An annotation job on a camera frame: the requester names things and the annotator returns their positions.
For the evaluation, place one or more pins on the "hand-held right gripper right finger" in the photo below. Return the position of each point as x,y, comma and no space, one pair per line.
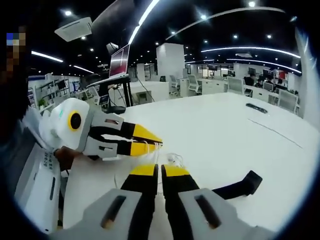
200,215

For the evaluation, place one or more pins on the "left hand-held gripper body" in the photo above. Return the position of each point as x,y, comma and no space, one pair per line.
60,125

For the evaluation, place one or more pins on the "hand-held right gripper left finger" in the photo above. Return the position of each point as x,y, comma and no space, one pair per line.
117,212

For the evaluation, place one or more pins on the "small black desktop device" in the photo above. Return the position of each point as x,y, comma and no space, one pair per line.
257,108

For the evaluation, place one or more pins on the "person's left hand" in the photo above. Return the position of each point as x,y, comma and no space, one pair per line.
66,156

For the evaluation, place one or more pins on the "white worn chest device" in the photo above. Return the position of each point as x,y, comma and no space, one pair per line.
37,190

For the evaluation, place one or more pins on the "small white square pillar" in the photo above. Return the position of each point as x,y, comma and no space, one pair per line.
170,58

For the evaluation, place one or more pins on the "group of white office chairs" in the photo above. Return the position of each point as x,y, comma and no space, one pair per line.
193,83

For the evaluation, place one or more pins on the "ceiling air conditioner unit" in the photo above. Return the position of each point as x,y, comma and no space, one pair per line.
73,30

